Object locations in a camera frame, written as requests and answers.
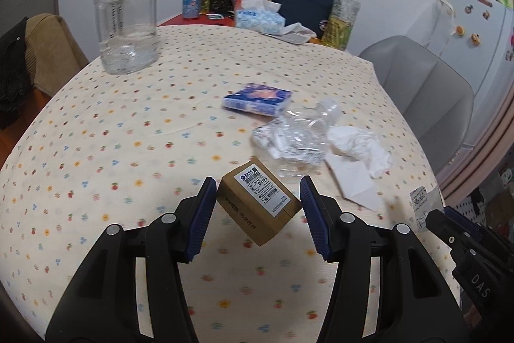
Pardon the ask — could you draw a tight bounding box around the grey cloth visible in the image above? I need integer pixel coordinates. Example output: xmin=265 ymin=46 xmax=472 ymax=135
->
xmin=277 ymin=23 xmax=318 ymax=45

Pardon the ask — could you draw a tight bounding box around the white tote bag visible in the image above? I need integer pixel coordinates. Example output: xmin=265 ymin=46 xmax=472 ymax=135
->
xmin=405 ymin=0 xmax=456 ymax=60

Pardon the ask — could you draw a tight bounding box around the labelled clear plastic packet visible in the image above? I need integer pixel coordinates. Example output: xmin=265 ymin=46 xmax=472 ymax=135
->
xmin=409 ymin=185 xmax=441 ymax=233

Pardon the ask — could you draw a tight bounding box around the brown jacket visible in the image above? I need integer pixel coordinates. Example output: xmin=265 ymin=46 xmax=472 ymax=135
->
xmin=25 ymin=14 xmax=90 ymax=96

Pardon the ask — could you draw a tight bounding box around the flat white paper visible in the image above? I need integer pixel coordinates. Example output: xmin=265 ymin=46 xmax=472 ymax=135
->
xmin=323 ymin=154 xmax=384 ymax=212

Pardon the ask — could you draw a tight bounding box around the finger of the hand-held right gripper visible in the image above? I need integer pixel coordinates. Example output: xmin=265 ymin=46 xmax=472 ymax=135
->
xmin=444 ymin=205 xmax=483 ymax=238
xmin=426 ymin=209 xmax=463 ymax=244

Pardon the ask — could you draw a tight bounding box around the crumpled white tissue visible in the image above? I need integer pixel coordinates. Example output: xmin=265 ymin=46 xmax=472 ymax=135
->
xmin=325 ymin=125 xmax=392 ymax=179

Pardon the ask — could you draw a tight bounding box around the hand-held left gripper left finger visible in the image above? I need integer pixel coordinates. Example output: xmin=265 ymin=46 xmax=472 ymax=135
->
xmin=44 ymin=176 xmax=217 ymax=343

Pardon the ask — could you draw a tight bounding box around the blue tissue box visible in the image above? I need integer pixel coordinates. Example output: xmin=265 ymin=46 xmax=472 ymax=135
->
xmin=235 ymin=0 xmax=287 ymax=35

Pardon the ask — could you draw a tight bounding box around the small cardboard box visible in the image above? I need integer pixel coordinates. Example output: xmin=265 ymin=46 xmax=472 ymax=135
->
xmin=217 ymin=156 xmax=303 ymax=246

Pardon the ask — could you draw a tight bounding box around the white refrigerator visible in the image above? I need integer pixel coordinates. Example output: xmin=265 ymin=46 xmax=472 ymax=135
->
xmin=418 ymin=0 xmax=514 ymax=151

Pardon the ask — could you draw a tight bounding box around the large clear water jug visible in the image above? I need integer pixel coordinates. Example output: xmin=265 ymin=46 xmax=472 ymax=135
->
xmin=92 ymin=0 xmax=160 ymax=76

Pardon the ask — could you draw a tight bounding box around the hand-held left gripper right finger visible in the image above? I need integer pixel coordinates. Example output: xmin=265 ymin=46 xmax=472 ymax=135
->
xmin=299 ymin=175 xmax=470 ymax=343

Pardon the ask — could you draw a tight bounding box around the blue pocket tissue pack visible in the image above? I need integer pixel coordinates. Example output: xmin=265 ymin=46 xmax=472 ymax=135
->
xmin=223 ymin=83 xmax=293 ymax=116

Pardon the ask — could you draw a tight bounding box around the grey chair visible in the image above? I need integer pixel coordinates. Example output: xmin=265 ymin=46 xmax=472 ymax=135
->
xmin=357 ymin=35 xmax=475 ymax=172

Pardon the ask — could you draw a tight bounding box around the blue drink can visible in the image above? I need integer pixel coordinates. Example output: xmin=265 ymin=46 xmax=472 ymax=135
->
xmin=183 ymin=0 xmax=202 ymax=20

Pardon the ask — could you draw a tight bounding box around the black clothing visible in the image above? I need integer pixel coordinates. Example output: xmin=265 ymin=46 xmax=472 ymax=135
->
xmin=0 ymin=17 xmax=37 ymax=131

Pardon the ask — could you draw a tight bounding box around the red table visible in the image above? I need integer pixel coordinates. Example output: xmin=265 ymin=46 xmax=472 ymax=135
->
xmin=156 ymin=10 xmax=322 ymax=44

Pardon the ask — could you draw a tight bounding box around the clear plastic bag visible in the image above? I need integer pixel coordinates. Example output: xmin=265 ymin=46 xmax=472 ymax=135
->
xmin=251 ymin=98 xmax=344 ymax=177

